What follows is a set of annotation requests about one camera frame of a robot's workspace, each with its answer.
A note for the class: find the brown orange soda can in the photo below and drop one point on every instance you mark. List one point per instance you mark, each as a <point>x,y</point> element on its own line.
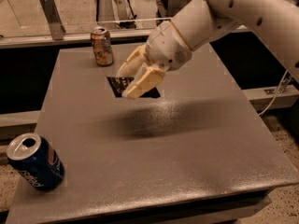
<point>101,44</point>

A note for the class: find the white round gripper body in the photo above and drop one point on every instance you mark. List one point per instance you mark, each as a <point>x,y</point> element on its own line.
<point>166,48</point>

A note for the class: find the left grey metal bracket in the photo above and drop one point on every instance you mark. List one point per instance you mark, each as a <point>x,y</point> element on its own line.
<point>55,24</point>

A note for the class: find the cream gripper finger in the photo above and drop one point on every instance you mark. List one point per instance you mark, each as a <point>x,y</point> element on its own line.
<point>136,64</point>
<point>145,77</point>

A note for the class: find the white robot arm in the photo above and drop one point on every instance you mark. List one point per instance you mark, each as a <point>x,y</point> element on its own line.
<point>274,22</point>

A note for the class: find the black rxbar chocolate bar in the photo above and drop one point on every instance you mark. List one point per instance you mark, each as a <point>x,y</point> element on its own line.
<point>119,84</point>

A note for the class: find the blue pepsi can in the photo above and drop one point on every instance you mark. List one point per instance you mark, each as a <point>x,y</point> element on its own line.
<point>36,161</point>

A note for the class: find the grey metal rail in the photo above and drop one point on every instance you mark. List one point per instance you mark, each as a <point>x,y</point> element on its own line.
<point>69,39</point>

